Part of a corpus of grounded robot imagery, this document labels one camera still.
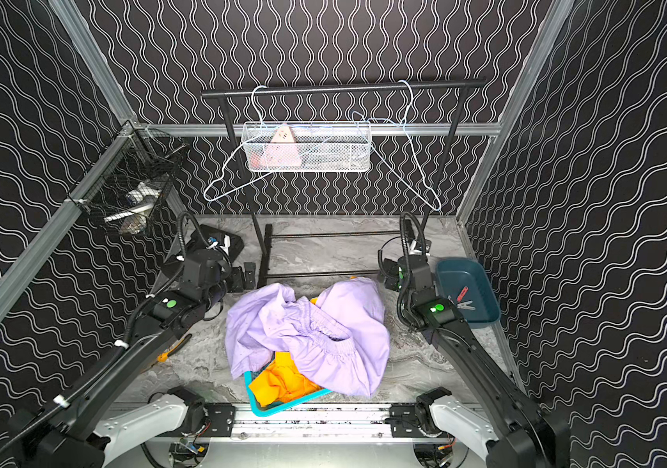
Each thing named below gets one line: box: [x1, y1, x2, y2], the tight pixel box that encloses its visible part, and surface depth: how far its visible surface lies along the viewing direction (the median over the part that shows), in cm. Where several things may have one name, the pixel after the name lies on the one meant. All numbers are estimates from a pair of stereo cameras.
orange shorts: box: [248, 351, 324, 408], surface depth 76 cm
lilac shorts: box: [225, 277, 391, 398], surface depth 79 cm
